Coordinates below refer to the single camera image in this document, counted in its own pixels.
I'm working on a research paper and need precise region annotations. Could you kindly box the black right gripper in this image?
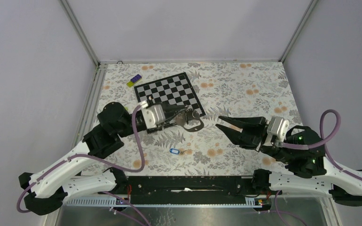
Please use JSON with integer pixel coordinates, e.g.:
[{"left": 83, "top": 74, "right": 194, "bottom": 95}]
[{"left": 212, "top": 114, "right": 293, "bottom": 163}]

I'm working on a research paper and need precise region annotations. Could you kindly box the blue capped key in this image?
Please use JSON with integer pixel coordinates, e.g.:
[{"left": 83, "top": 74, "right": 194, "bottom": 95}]
[{"left": 169, "top": 148, "right": 180, "bottom": 154}]

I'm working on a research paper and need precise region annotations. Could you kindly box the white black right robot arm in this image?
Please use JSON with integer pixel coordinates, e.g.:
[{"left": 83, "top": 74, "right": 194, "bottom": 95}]
[{"left": 217, "top": 116, "right": 362, "bottom": 207}]

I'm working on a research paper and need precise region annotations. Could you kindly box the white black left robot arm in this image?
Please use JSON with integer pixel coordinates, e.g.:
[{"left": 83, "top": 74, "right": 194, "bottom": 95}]
[{"left": 16, "top": 101, "right": 188, "bottom": 216}]

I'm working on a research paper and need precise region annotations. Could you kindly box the black grey chessboard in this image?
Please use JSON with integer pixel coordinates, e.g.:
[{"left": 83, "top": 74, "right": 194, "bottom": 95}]
[{"left": 134, "top": 73, "right": 206, "bottom": 134}]

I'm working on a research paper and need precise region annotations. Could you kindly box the purple yellow toy brick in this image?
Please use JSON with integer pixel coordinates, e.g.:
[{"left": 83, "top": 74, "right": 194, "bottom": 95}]
[{"left": 126, "top": 74, "right": 142, "bottom": 87}]

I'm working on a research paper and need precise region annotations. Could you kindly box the floral table mat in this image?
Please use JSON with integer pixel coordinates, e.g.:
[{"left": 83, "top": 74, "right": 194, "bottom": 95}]
[{"left": 96, "top": 62, "right": 302, "bottom": 176}]

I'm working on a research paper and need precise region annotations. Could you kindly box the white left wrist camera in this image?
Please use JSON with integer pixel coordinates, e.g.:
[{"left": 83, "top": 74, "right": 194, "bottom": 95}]
[{"left": 138, "top": 100, "right": 165, "bottom": 129}]

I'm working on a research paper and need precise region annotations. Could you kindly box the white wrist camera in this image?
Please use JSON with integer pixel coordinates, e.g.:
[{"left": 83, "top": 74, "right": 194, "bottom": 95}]
[
  {"left": 138, "top": 100, "right": 165, "bottom": 129},
  {"left": 266, "top": 116, "right": 290, "bottom": 144}
]

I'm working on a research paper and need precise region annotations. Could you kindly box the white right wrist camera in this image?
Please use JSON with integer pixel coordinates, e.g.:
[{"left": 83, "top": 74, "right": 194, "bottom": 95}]
[{"left": 266, "top": 116, "right": 290, "bottom": 144}]

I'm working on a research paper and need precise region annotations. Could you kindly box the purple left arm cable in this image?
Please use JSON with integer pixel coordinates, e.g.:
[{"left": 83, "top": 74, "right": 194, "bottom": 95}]
[{"left": 16, "top": 103, "right": 149, "bottom": 214}]

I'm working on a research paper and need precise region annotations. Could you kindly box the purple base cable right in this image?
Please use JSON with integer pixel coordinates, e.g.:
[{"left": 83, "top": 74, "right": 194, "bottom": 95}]
[{"left": 255, "top": 190, "right": 306, "bottom": 226}]

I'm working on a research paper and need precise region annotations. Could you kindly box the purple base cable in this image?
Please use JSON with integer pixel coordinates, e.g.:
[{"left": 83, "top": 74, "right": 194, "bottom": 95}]
[
  {"left": 99, "top": 190, "right": 152, "bottom": 226},
  {"left": 255, "top": 190, "right": 306, "bottom": 226}
]

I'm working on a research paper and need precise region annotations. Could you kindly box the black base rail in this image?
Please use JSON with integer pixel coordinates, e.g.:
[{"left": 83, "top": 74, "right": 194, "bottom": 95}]
[{"left": 109, "top": 176, "right": 266, "bottom": 205}]

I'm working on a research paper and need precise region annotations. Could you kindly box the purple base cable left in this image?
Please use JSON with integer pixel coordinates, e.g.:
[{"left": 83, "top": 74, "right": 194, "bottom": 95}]
[{"left": 99, "top": 190, "right": 152, "bottom": 226}]

